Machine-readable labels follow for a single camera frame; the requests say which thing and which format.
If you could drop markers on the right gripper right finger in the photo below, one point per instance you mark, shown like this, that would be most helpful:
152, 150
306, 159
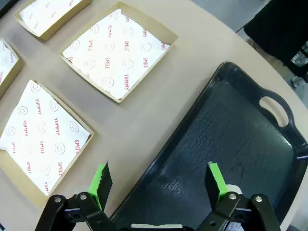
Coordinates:
223, 209

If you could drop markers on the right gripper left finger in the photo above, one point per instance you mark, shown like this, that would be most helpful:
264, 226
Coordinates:
95, 204

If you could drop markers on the brown cardboard box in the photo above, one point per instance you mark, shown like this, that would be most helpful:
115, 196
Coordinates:
51, 30
13, 78
14, 173
166, 34

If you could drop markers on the white smiley print paper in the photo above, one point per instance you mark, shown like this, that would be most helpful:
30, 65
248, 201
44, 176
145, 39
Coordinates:
41, 137
6, 62
115, 55
48, 12

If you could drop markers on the black chair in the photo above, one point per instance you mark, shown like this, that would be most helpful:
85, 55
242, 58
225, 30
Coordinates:
276, 24

